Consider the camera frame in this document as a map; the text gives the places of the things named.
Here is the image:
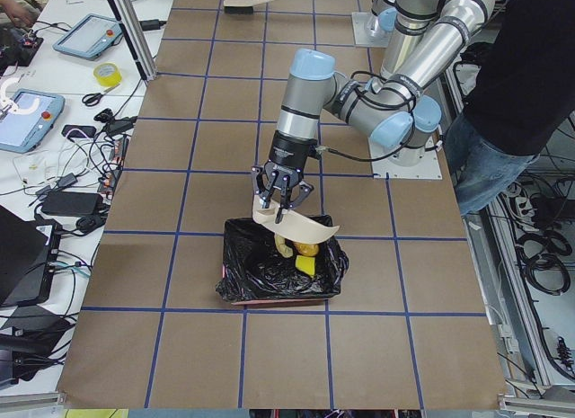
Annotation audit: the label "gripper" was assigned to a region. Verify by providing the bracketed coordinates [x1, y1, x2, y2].
[250, 132, 321, 225]

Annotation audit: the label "beige dustpan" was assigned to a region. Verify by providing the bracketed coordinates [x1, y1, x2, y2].
[252, 195, 340, 244]

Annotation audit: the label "toy croissant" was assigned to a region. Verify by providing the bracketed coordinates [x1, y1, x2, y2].
[274, 234, 294, 258]

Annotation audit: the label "toy bread roll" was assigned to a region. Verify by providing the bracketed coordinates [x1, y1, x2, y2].
[293, 242, 319, 257]

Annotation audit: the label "green yellow sponge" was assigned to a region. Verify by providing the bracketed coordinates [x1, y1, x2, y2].
[295, 254, 315, 278]

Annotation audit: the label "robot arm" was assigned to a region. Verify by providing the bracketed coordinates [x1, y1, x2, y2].
[252, 0, 496, 224]

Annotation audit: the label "bin with black bag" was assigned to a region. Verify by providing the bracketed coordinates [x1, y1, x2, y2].
[216, 218, 349, 304]

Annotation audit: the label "black power adapter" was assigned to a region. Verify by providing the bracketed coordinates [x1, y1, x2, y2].
[40, 191, 103, 217]

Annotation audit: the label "yellow tape roll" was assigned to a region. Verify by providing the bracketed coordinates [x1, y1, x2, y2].
[93, 62, 122, 87]

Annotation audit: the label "black scissors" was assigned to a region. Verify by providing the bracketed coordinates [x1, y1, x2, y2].
[81, 85, 116, 107]

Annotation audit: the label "teach pendant far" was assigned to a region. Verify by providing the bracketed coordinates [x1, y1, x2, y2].
[52, 13, 123, 60]

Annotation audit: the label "teach pendant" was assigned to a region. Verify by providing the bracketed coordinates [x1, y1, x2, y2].
[1, 88, 65, 154]
[52, 13, 123, 60]

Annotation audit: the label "black laptop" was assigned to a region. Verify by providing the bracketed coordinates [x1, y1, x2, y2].
[1, 208, 62, 307]

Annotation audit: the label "teach pendant near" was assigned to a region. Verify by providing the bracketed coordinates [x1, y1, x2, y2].
[1, 88, 65, 154]

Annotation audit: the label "person in black shirt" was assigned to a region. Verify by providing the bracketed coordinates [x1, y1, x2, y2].
[444, 0, 574, 216]

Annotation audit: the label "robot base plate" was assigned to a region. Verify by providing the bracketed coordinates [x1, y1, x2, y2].
[371, 132, 442, 180]

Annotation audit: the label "aluminium frame post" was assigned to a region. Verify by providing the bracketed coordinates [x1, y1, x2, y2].
[106, 0, 157, 82]

